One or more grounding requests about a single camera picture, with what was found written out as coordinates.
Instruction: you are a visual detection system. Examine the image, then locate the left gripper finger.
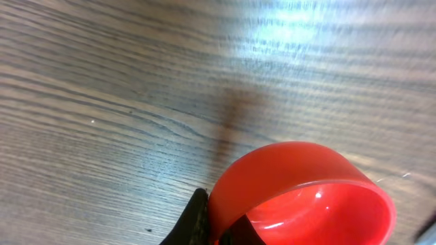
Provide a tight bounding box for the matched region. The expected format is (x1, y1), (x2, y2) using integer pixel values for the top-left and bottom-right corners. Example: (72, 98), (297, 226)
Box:
(160, 189), (208, 245)

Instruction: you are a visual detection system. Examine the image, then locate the red scoop with blue handle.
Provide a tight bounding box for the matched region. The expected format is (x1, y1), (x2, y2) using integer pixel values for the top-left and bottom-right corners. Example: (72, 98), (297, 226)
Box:
(208, 142), (396, 244)

